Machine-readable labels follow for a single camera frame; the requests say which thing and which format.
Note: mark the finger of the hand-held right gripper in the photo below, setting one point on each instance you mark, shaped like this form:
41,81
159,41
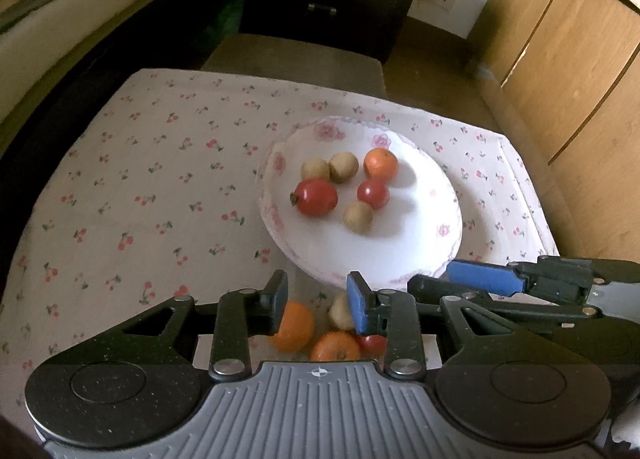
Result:
425,289
482,276

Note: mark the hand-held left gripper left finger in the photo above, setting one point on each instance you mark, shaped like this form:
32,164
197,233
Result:
277,304

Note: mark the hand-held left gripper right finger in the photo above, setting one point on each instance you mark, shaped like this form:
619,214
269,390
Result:
357,304

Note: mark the tan longan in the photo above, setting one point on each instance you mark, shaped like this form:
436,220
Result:
343,167
358,217
340,314
315,169

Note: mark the orange tangerine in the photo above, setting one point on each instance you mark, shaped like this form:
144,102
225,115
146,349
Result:
380,164
335,346
299,329

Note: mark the white floral bowl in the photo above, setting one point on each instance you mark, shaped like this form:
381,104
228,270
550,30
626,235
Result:
405,249

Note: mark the small red tomato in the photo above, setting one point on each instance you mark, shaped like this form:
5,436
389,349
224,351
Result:
372,193

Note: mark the cherry print tablecloth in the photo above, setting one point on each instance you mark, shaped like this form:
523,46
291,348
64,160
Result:
150,199

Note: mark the light wooden wardrobe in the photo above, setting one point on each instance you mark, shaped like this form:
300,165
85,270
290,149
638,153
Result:
565,64

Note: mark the brown stool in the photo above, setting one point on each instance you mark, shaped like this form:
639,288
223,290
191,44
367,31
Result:
300,61

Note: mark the green bag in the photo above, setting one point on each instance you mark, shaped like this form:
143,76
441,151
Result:
229,19

